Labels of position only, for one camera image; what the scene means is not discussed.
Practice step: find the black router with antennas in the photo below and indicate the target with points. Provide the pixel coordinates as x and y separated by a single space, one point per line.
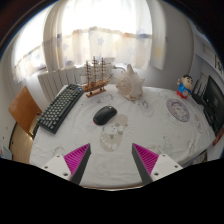
199 93

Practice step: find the white printed tablecloth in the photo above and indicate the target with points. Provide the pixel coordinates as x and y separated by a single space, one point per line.
150 133

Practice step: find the wooden model sailing ship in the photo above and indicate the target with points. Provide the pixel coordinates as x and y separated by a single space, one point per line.
97 85

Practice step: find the large white conch shell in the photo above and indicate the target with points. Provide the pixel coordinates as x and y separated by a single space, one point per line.
130 85

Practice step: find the sheer star-print curtain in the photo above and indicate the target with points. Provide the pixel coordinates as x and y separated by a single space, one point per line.
100 40

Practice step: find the white wall shelf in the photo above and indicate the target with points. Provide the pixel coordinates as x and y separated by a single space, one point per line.
210 56

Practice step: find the cartoon boy figurine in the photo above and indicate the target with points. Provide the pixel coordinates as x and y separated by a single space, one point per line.
184 88

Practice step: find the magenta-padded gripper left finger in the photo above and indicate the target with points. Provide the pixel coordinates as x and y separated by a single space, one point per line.
75 159

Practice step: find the black computer mouse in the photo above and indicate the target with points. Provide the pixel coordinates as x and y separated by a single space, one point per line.
105 115

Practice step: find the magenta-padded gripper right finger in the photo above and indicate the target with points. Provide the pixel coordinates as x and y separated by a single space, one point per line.
148 160

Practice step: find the wooden chair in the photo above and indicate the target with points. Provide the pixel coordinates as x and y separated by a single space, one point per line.
23 111

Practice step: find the black keyboard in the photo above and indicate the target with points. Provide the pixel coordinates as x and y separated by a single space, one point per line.
60 107

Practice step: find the black monitor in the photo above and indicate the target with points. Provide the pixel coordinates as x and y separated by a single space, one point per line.
215 101

